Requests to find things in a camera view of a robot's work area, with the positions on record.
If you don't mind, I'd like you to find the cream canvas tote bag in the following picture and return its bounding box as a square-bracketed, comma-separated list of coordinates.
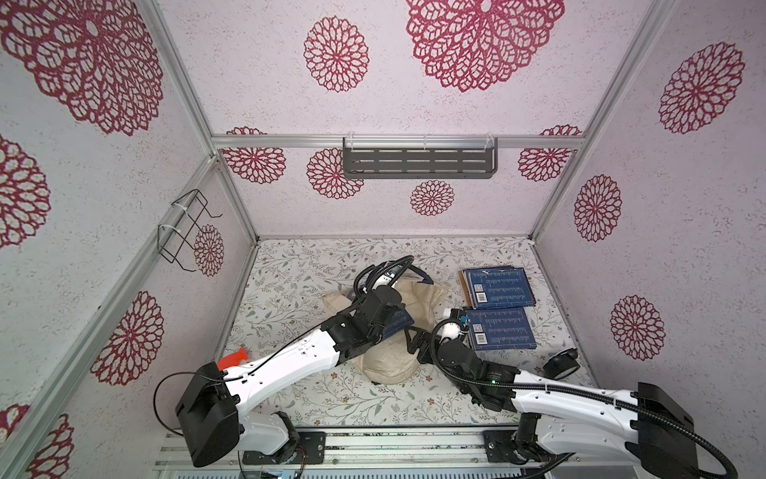
[322, 265, 450, 385]

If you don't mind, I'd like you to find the blue book carried rightward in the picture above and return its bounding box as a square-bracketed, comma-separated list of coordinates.
[465, 307, 537, 351]

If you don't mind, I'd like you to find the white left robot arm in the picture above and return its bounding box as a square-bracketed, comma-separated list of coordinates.
[175, 285, 405, 468]

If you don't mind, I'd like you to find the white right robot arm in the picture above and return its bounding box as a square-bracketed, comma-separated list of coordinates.
[405, 317, 702, 478]

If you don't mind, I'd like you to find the round black gauge object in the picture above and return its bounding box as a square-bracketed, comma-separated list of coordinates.
[543, 347, 580, 380]

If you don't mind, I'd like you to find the red plastic object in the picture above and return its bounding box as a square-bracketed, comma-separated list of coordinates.
[217, 347, 249, 371]

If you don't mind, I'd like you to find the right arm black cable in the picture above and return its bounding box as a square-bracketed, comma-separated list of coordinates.
[429, 316, 740, 479]

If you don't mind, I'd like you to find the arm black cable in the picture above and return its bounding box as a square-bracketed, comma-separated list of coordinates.
[352, 255, 417, 297]
[429, 316, 740, 479]

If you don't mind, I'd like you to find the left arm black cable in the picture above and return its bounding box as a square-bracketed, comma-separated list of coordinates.
[352, 255, 417, 297]

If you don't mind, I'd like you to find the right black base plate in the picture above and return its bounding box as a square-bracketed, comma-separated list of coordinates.
[482, 429, 539, 465]

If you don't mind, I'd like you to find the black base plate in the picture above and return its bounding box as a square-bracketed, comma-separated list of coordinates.
[241, 431, 327, 466]
[482, 429, 539, 465]

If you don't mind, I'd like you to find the aluminium front rail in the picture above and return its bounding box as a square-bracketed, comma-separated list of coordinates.
[152, 426, 540, 479]

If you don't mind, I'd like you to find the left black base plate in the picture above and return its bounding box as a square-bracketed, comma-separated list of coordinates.
[241, 431, 327, 466]

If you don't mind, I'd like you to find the grey slotted wall shelf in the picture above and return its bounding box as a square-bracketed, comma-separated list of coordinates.
[341, 138, 498, 180]

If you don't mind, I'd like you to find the black wire wall rack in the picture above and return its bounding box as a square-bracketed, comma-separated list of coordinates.
[156, 189, 225, 277]

